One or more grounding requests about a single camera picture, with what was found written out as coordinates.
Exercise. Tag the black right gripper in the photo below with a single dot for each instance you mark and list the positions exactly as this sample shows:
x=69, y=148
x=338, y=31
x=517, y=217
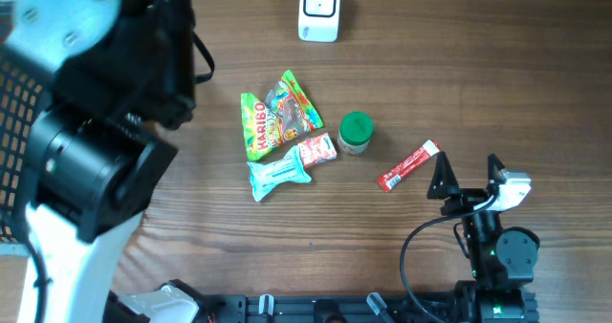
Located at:
x=464, y=198

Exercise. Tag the red stick packet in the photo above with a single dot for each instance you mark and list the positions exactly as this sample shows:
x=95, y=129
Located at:
x=395, y=175

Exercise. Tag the green lid jar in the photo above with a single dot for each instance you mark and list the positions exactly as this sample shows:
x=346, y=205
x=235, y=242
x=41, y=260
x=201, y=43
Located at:
x=355, y=132

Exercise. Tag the small red tissue pack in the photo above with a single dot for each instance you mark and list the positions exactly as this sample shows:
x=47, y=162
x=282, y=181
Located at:
x=316, y=150

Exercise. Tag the green Haribo candy bag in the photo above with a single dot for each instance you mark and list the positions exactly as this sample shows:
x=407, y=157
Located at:
x=285, y=114

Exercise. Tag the mint green wipes pack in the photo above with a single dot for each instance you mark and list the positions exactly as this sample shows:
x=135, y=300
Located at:
x=264, y=178

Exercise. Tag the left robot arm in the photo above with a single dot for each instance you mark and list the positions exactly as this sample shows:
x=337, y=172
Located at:
x=85, y=81

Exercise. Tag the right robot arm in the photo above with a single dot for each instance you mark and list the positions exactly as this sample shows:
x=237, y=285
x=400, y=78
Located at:
x=502, y=260

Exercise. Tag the white barcode scanner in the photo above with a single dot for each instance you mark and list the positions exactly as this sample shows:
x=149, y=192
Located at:
x=318, y=20

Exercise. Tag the grey plastic shopping basket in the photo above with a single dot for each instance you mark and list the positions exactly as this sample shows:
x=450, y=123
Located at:
x=22, y=99

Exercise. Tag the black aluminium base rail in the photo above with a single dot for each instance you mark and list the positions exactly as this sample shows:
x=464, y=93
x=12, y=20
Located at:
x=358, y=308

